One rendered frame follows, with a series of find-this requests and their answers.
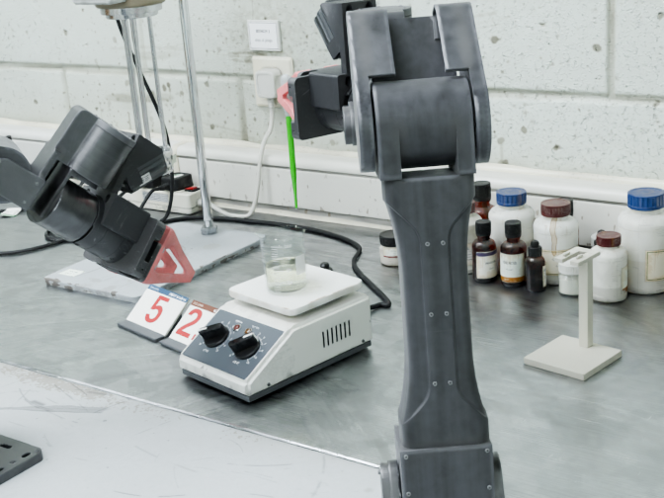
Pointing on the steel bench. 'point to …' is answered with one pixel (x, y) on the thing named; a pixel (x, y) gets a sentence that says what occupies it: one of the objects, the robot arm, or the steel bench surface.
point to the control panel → (215, 357)
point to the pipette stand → (565, 355)
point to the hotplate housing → (293, 345)
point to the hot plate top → (330, 286)
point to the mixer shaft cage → (143, 85)
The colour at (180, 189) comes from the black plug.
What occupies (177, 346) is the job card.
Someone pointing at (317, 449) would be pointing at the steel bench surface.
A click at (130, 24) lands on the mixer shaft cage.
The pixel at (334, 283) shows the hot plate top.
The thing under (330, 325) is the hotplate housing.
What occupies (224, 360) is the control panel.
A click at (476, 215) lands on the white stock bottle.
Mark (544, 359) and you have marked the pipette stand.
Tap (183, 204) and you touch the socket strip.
